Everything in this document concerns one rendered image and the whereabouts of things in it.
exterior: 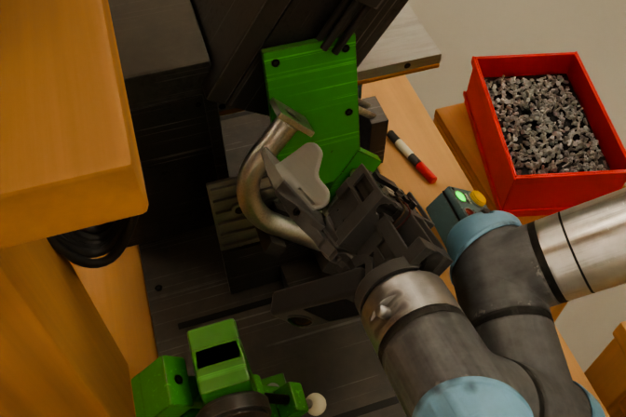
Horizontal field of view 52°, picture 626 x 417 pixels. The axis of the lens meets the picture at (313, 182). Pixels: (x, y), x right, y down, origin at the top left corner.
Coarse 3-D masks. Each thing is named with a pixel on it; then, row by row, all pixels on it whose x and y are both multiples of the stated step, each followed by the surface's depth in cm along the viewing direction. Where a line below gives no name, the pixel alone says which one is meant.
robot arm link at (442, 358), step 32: (416, 320) 46; (448, 320) 46; (384, 352) 48; (416, 352) 45; (448, 352) 44; (480, 352) 44; (416, 384) 44; (448, 384) 42; (480, 384) 42; (512, 384) 44; (416, 416) 43; (448, 416) 41; (480, 416) 40; (512, 416) 40
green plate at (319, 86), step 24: (264, 48) 75; (288, 48) 75; (312, 48) 76; (264, 72) 76; (288, 72) 77; (312, 72) 78; (336, 72) 79; (288, 96) 78; (312, 96) 80; (336, 96) 81; (312, 120) 82; (336, 120) 83; (288, 144) 83; (336, 144) 85; (360, 144) 86; (336, 168) 87
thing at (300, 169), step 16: (304, 144) 61; (272, 160) 62; (288, 160) 61; (304, 160) 60; (320, 160) 60; (272, 176) 61; (288, 176) 61; (304, 176) 60; (304, 192) 61; (320, 192) 60; (320, 208) 60
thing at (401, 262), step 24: (360, 168) 58; (336, 192) 60; (360, 192) 58; (384, 192) 56; (336, 216) 59; (360, 216) 55; (384, 216) 56; (408, 216) 55; (336, 240) 57; (360, 240) 57; (384, 240) 55; (408, 240) 55; (432, 240) 55; (336, 264) 58; (360, 264) 56; (384, 264) 51; (408, 264) 51; (432, 264) 53; (360, 288) 52; (360, 312) 52
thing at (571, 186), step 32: (480, 64) 128; (512, 64) 129; (544, 64) 129; (576, 64) 127; (480, 96) 125; (512, 96) 126; (544, 96) 127; (576, 96) 127; (480, 128) 126; (512, 128) 121; (544, 128) 119; (576, 128) 121; (608, 128) 116; (512, 160) 116; (544, 160) 115; (576, 160) 115; (608, 160) 116; (512, 192) 112; (544, 192) 112; (576, 192) 113; (608, 192) 114
